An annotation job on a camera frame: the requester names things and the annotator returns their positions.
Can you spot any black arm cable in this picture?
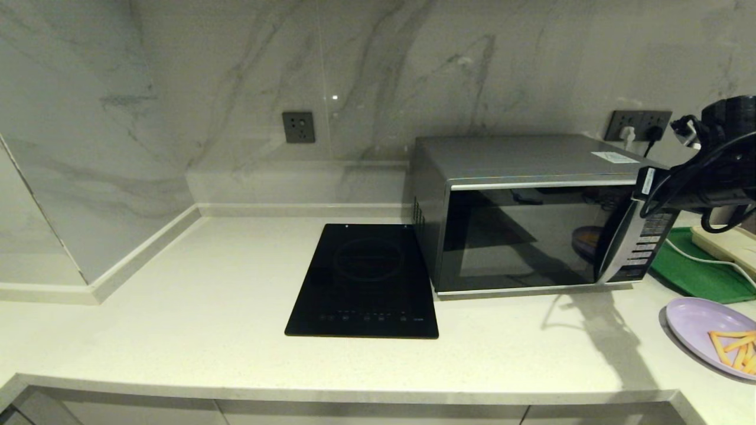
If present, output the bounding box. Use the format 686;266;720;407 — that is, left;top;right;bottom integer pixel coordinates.
641;115;756;234

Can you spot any black induction cooktop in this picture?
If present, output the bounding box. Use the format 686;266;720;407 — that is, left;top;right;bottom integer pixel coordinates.
285;223;439;339

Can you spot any white power cable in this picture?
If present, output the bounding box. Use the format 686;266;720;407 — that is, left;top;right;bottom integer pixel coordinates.
666;237;756;291

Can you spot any green plastic tray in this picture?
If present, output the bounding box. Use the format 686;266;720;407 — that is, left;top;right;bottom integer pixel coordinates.
650;228;756;305

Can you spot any grey double wall socket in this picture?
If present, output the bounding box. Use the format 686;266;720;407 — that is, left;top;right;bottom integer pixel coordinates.
605;110;674;142

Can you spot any beige power strip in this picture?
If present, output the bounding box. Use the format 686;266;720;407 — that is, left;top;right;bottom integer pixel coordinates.
691;225;756;281

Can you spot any purple plastic plate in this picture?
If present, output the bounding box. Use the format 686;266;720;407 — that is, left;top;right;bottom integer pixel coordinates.
666;297;756;381

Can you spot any grey cabinet front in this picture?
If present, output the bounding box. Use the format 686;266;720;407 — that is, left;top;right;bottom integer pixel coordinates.
214;400;529;425
11;387;228;425
520;401;690;425

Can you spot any grey single wall socket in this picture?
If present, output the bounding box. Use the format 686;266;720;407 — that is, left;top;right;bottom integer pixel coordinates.
282;111;316;144

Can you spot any silver microwave door dark window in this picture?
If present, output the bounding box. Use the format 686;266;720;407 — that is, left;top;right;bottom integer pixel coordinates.
434;177;647;296

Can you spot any silver Panasonic microwave oven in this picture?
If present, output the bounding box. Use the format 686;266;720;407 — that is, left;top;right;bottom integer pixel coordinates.
412;135;680;297

